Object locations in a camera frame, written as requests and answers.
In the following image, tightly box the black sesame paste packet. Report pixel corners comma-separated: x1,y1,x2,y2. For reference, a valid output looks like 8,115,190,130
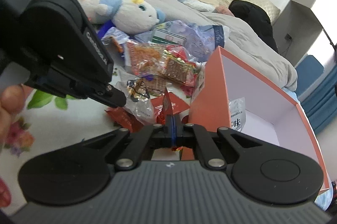
116,79,155,125

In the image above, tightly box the white snack packet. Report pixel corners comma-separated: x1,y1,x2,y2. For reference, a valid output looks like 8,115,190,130
229,97,246,132

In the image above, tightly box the shiny red foil packet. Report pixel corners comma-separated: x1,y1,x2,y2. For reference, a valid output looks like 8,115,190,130
151,88,190,124

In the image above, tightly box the person's left hand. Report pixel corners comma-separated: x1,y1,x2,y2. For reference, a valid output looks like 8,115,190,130
1,84,26,145

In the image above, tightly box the long red snack packet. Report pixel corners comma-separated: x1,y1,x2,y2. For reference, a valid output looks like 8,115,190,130
105,107,144,133

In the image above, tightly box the brown jerky packet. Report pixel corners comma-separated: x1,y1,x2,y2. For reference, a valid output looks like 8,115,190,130
142,75,167,96
160,49,198,87

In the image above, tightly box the orange dried meat packet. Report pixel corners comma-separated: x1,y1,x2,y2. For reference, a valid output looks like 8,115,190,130
124,40,166,77

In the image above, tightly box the blue white snack wrapper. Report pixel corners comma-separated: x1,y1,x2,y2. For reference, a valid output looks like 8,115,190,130
101,27,130,53

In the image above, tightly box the orange storage box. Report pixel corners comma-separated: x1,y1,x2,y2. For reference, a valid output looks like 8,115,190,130
189,47,330,193

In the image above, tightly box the white blue plush toy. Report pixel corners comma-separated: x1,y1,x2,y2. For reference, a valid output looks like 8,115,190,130
77,0,165,35

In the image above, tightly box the grey duvet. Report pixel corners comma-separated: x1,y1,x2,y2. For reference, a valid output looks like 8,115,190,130
145,0,298,91

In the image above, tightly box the blue curtain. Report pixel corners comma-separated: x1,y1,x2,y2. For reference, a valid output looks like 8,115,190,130
300,65,337,135

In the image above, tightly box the black clothing on bed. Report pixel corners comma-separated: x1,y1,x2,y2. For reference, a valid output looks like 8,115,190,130
229,0,279,53

